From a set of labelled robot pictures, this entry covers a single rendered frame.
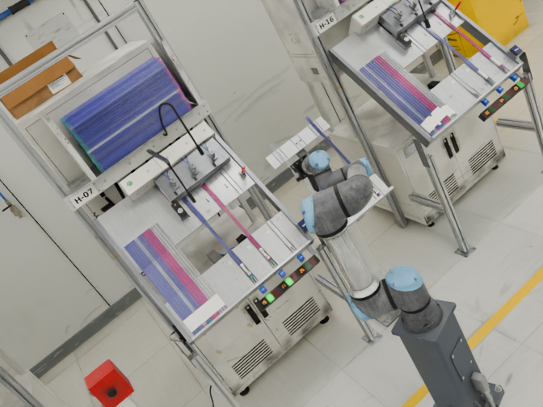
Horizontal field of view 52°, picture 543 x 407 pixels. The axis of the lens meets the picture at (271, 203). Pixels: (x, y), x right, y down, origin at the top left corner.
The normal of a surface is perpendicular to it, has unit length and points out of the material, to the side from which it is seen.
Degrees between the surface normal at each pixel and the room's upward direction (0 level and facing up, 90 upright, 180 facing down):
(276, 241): 46
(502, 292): 0
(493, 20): 90
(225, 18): 90
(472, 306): 0
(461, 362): 90
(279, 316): 90
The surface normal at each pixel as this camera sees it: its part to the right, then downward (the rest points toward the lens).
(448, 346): 0.70, 0.02
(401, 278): -0.33, -0.80
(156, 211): 0.02, -0.36
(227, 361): 0.47, 0.24
